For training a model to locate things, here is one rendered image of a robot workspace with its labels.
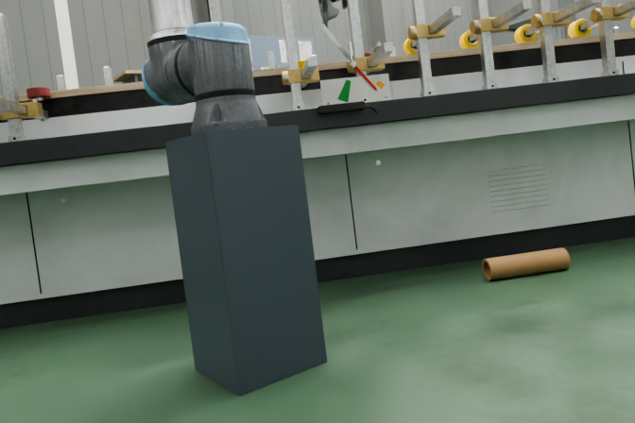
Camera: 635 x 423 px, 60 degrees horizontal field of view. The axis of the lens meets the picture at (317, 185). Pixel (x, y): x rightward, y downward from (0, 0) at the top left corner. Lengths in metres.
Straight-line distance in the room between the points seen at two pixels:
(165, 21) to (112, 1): 5.14
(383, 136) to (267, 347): 1.04
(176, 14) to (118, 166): 0.75
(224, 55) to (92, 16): 5.25
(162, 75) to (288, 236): 0.54
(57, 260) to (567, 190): 2.14
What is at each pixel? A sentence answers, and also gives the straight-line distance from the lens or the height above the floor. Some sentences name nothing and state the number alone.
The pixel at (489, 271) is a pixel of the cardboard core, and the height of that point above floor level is 0.02.
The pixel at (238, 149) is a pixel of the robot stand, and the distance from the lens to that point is 1.26.
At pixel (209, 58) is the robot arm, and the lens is 1.35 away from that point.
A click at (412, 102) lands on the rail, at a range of 2.09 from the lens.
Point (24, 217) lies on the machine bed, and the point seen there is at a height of 0.43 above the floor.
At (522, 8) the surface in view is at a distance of 2.07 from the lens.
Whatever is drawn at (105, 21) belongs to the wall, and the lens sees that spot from 6.58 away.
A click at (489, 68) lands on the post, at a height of 0.78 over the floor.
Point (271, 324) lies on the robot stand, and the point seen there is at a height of 0.14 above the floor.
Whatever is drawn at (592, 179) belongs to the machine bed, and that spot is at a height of 0.28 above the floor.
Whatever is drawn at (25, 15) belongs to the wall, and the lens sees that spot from 6.41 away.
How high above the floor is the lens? 0.50
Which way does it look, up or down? 2 degrees down
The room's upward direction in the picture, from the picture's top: 7 degrees counter-clockwise
